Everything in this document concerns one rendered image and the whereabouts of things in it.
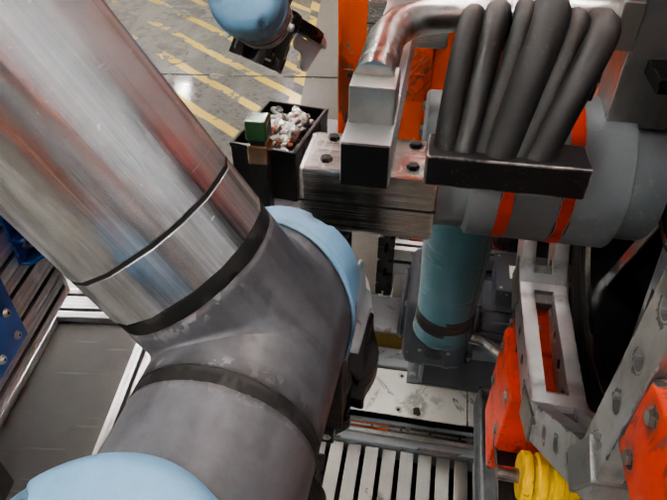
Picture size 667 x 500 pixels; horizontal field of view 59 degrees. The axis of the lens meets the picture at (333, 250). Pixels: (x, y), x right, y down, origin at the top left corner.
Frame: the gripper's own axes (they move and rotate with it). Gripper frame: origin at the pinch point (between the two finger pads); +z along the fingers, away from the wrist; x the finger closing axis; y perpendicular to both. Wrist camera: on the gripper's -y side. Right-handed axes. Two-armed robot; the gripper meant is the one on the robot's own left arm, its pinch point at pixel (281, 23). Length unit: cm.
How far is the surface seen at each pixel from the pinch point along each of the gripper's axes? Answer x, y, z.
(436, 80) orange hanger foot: 26.9, -2.4, 9.6
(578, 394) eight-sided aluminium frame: 48, 26, -38
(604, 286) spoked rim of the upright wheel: 52, 16, -24
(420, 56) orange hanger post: 22.3, -4.6, 5.9
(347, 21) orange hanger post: 9.2, -4.9, 5.7
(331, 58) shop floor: 4, -13, 210
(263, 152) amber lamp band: 3.7, 20.6, 11.8
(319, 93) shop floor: 6, 5, 174
